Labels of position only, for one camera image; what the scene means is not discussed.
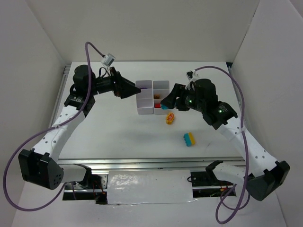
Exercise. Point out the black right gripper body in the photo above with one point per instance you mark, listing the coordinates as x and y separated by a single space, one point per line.
178 97

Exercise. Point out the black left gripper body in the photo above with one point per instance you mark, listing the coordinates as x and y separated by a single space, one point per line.
117 84

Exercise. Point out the teal frog block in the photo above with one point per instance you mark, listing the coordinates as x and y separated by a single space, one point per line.
164 107

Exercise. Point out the red rectangular brick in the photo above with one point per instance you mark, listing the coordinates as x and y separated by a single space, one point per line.
157 105

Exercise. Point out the orange butterfly block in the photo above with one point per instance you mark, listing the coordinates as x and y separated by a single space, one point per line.
170 118

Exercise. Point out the teal and yellow brick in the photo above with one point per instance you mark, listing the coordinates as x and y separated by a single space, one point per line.
189 139

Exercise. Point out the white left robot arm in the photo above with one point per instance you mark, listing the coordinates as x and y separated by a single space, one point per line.
39 165

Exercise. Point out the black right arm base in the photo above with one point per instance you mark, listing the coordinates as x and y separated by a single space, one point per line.
203 179

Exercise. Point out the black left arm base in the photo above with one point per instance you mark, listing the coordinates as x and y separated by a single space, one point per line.
98 181

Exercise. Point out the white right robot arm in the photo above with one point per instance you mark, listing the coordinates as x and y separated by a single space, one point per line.
265 173

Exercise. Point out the white left divided container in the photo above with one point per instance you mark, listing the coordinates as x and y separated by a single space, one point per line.
144 100

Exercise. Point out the white cover board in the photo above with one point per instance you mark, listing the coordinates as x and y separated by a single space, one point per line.
149 187

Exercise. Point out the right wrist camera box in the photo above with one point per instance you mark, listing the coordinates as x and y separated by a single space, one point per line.
192 76

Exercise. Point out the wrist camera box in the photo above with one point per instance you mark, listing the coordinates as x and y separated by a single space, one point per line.
108 60
192 76

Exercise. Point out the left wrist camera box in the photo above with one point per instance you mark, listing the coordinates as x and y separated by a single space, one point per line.
108 60

